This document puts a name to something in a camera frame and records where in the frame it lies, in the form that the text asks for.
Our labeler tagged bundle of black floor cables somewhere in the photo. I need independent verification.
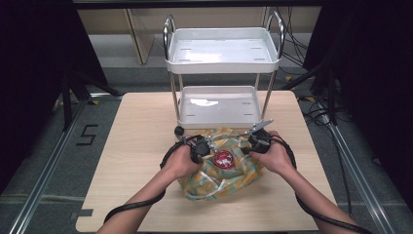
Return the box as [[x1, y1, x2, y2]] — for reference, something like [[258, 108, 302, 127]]
[[276, 6, 353, 129]]

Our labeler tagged red lid candy jar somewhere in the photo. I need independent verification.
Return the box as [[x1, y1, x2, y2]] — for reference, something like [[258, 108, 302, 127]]
[[212, 149, 235, 171]]

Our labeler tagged dark curtain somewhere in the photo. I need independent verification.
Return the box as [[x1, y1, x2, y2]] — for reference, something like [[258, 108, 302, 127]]
[[0, 0, 109, 193], [302, 0, 413, 198]]

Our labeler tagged beige wooden cabinet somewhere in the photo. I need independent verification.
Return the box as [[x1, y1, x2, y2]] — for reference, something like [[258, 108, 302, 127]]
[[77, 7, 323, 66]]

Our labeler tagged left hand-held gripper black cable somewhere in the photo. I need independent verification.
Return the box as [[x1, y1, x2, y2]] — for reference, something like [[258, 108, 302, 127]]
[[103, 134, 203, 225]]

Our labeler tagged hand-held gripper black cable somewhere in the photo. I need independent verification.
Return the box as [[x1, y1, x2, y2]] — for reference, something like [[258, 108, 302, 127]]
[[268, 134, 374, 234], [103, 134, 203, 225]]

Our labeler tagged aluminium floor rail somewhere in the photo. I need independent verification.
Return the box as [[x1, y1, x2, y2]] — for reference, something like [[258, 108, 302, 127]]
[[319, 99, 396, 234], [8, 93, 124, 234]]

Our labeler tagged right hand-held gripper black cable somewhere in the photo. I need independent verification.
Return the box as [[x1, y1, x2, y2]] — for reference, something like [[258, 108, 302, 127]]
[[268, 134, 374, 234]]

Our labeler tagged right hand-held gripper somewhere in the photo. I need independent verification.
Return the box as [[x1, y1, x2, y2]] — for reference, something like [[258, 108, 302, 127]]
[[241, 118, 275, 156]]

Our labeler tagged person's right hand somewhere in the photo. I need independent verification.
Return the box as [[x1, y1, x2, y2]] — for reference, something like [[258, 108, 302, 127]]
[[249, 130, 295, 176]]

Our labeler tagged black metal stand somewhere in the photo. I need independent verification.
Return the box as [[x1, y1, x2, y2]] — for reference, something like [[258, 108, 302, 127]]
[[282, 54, 339, 127], [60, 69, 123, 132]]

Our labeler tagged white two-tier trolley cart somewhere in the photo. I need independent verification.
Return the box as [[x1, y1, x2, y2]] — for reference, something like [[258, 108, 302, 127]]
[[162, 10, 287, 137]]

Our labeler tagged person's left hand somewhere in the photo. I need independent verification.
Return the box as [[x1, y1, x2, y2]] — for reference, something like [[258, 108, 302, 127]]
[[161, 143, 204, 180]]

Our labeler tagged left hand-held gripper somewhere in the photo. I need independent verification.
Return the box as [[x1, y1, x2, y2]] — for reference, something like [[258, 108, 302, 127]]
[[179, 134, 217, 165]]

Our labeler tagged lemon print fabric bag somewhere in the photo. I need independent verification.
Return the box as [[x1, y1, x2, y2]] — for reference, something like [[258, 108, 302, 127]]
[[176, 126, 265, 202]]

